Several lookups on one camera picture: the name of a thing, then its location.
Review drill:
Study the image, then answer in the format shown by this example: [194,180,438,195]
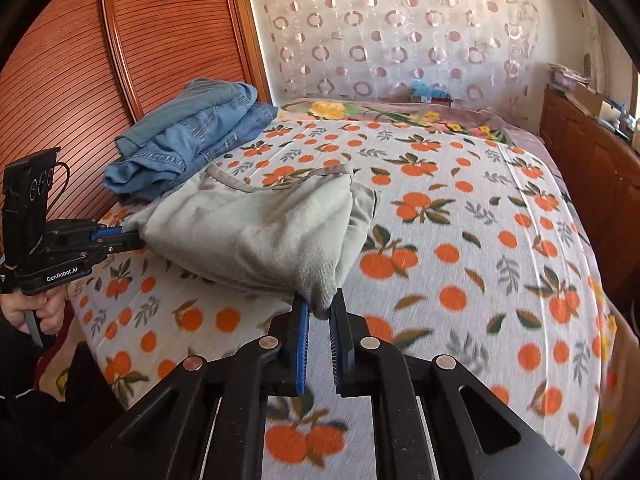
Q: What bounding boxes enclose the long wooden sideboard cabinet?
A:
[539,88,640,308]

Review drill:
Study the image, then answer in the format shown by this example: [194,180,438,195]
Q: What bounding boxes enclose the floral yellow blanket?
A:
[279,99,524,145]

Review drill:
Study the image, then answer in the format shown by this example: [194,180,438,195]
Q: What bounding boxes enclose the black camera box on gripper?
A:
[2,146,70,269]

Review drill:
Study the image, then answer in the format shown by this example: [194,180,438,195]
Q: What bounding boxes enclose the cardboard box on cabinet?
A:
[570,84,620,122]

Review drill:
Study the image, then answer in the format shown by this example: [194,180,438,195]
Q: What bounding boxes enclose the folded blue jeans stack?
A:
[103,78,278,204]

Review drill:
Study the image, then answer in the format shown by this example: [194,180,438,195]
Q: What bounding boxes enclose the blue item on box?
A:
[409,80,452,106]

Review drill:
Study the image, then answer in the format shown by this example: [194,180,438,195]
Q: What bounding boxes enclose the orange print bed sheet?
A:
[70,120,616,469]

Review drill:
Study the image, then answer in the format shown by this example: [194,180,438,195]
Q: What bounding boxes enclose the person left hand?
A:
[1,286,67,335]

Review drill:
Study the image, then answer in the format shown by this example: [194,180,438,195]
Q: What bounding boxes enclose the grey green pants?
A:
[124,165,380,320]

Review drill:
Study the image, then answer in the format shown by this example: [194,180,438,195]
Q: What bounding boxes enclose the circle pattern sheer curtain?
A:
[250,0,539,118]

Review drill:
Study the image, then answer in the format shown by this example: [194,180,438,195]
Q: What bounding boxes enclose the stack of papers on cabinet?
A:
[548,63,590,91]

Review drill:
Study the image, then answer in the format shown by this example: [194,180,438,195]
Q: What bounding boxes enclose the wooden slatted headboard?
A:
[1,0,270,218]

